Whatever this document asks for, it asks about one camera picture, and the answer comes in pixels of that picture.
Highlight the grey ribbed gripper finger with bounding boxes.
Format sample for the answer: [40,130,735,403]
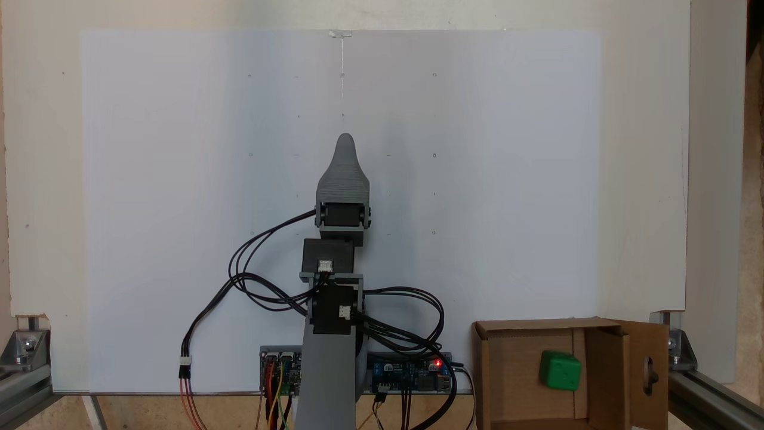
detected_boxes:
[315,133,371,207]

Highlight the green die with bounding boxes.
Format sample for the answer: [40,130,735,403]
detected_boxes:
[538,350,583,392]

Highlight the grey-framed circuit board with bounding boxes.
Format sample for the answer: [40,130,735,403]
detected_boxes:
[259,346,304,397]

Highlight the white paper sheet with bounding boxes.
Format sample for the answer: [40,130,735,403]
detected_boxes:
[80,29,601,395]

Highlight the blue circuit board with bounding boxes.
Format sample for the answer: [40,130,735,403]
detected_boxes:
[366,352,454,394]

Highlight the brown cardboard box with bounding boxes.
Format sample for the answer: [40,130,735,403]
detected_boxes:
[473,317,670,430]

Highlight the black looped cable bundle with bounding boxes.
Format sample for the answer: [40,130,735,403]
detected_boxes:
[351,287,458,430]

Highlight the coloured jumper wires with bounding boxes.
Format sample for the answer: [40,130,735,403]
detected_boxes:
[263,357,297,430]

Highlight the black cable with white connector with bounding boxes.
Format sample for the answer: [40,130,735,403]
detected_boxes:
[178,208,328,380]

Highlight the thin pale cable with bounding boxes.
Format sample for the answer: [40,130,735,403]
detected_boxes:
[451,362,478,429]

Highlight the orange red wire pair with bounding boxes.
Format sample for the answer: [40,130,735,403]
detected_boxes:
[179,377,209,430]

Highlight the metal corner bracket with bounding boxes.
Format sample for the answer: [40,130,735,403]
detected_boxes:
[649,310,698,373]
[0,314,52,373]

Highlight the aluminium frame post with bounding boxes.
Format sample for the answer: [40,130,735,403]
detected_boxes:
[667,368,764,430]
[0,363,56,429]

